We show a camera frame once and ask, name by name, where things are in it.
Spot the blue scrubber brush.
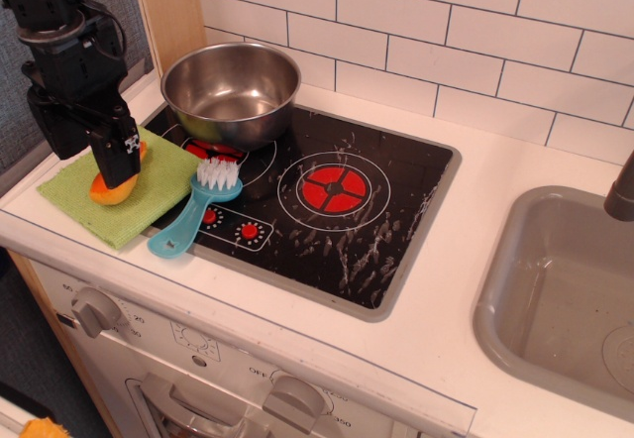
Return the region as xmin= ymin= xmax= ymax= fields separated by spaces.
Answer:
xmin=148 ymin=158 xmax=243 ymax=259

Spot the grey left oven knob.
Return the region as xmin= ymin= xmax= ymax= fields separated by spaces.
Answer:
xmin=71 ymin=287 xmax=122 ymax=338

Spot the orange plush fish toy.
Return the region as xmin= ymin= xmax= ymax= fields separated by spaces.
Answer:
xmin=88 ymin=173 xmax=140 ymax=206

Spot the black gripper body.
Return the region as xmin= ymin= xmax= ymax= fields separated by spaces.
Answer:
xmin=23 ymin=36 xmax=137 ymax=160

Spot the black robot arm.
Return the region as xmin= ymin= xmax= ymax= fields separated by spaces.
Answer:
xmin=1 ymin=0 xmax=141 ymax=188

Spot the grey right oven knob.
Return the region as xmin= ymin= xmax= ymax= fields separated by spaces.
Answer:
xmin=263 ymin=376 xmax=326 ymax=434

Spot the stainless steel pot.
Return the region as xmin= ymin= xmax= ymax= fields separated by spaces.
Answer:
xmin=161 ymin=43 xmax=301 ymax=152

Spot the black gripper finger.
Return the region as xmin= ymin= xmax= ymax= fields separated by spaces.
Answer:
xmin=89 ymin=128 xmax=141 ymax=188

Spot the green microfiber cloth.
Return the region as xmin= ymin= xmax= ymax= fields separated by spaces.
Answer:
xmin=37 ymin=125 xmax=205 ymax=251

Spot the grey toy sink basin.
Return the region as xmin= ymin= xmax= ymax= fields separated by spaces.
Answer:
xmin=474 ymin=186 xmax=633 ymax=421

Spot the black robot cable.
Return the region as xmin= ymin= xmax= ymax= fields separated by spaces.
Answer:
xmin=81 ymin=0 xmax=126 ymax=60

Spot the grey oven door handle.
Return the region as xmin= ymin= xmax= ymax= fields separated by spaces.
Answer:
xmin=140 ymin=374 xmax=272 ymax=437

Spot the orange object bottom corner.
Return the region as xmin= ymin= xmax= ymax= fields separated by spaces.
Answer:
xmin=19 ymin=418 xmax=70 ymax=438

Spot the black toy stovetop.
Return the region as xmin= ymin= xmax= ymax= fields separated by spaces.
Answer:
xmin=148 ymin=109 xmax=461 ymax=322

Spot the grey faucet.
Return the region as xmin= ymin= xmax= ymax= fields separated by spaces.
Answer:
xmin=603 ymin=153 xmax=634 ymax=222

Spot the grey oven knob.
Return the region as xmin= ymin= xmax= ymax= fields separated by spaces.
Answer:
xmin=71 ymin=287 xmax=122 ymax=338
xmin=263 ymin=376 xmax=326 ymax=434

